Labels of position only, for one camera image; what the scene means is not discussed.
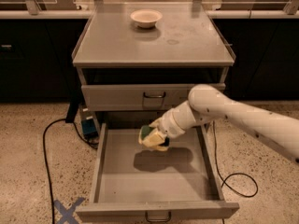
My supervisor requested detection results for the open grey middle drawer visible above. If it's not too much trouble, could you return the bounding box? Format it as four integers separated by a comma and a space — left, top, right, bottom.
76, 124, 239, 223

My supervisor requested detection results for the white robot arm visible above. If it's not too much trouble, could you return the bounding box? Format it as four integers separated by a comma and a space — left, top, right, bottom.
138, 84, 299, 162

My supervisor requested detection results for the blue tape cross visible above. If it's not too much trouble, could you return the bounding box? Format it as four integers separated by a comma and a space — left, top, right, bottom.
54, 197, 85, 224

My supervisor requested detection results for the black cable on left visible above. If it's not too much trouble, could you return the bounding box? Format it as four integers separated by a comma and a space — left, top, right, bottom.
42, 118, 100, 224

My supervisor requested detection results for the blue power box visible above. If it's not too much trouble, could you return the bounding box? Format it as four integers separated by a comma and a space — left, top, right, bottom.
79, 105, 98, 139

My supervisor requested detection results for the dark lab bench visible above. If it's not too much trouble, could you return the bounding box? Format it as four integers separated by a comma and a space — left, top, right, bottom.
0, 18, 87, 103

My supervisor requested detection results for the closed grey top drawer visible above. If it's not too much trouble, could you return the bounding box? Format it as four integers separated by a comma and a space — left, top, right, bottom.
80, 83, 227, 112

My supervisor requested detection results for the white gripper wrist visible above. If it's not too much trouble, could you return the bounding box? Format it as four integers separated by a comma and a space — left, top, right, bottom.
138, 105, 195, 151

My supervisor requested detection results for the grey drawer cabinet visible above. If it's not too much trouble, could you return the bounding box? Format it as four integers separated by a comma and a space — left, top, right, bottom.
73, 2, 235, 129

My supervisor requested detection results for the green yellow sponge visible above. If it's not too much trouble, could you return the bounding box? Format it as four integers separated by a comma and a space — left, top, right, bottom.
139, 125, 154, 141

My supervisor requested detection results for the white ceramic bowl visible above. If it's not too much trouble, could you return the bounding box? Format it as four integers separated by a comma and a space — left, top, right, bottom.
130, 9, 163, 29

